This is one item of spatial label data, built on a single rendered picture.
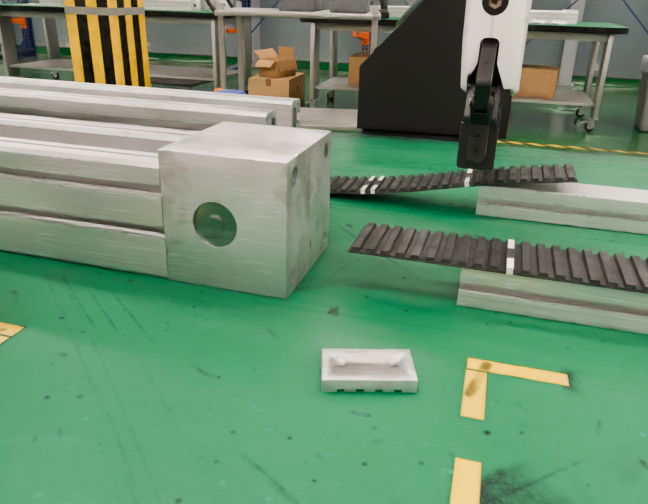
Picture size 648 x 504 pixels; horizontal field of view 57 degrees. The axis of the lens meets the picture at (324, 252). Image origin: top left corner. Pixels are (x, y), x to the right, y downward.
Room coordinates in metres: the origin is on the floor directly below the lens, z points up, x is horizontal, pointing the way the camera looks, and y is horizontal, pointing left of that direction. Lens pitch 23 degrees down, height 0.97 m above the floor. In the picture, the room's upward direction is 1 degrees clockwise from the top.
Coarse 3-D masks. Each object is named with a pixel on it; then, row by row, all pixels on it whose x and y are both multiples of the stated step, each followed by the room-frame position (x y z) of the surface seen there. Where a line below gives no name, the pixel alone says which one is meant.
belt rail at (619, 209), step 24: (480, 192) 0.54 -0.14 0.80; (504, 192) 0.53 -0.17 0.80; (528, 192) 0.53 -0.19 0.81; (552, 192) 0.52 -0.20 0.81; (576, 192) 0.52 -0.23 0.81; (600, 192) 0.52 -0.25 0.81; (624, 192) 0.53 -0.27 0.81; (504, 216) 0.53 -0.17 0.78; (528, 216) 0.53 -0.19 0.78; (552, 216) 0.52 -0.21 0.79; (576, 216) 0.52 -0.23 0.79; (600, 216) 0.51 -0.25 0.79; (624, 216) 0.51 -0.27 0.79
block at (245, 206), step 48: (192, 144) 0.40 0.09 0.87; (240, 144) 0.40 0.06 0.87; (288, 144) 0.41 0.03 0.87; (192, 192) 0.38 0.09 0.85; (240, 192) 0.37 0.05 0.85; (288, 192) 0.36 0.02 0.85; (192, 240) 0.38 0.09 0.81; (240, 240) 0.37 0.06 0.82; (288, 240) 0.36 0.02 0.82; (240, 288) 0.37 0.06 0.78; (288, 288) 0.36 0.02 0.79
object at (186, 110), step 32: (0, 96) 0.65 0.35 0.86; (32, 96) 0.64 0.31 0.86; (64, 96) 0.63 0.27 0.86; (96, 96) 0.64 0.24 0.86; (128, 96) 0.69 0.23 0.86; (160, 96) 0.68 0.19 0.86; (192, 96) 0.67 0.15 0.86; (224, 96) 0.66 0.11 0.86; (256, 96) 0.67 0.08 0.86; (192, 128) 0.60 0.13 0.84
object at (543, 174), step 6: (534, 168) 0.56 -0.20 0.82; (540, 168) 0.56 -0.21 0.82; (546, 168) 0.55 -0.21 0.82; (534, 174) 0.54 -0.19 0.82; (540, 174) 0.54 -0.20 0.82; (546, 174) 0.53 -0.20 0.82; (534, 180) 0.52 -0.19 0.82; (540, 180) 0.52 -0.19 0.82; (546, 180) 0.52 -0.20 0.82; (552, 180) 0.52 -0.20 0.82
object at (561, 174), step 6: (552, 168) 0.56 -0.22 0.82; (558, 168) 0.55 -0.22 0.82; (564, 168) 0.55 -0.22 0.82; (570, 168) 0.54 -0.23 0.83; (552, 174) 0.54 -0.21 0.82; (558, 174) 0.53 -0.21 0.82; (564, 174) 0.53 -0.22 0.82; (570, 174) 0.52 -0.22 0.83; (558, 180) 0.52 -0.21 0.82; (564, 180) 0.52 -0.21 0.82; (570, 180) 0.51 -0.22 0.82; (576, 180) 0.51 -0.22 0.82
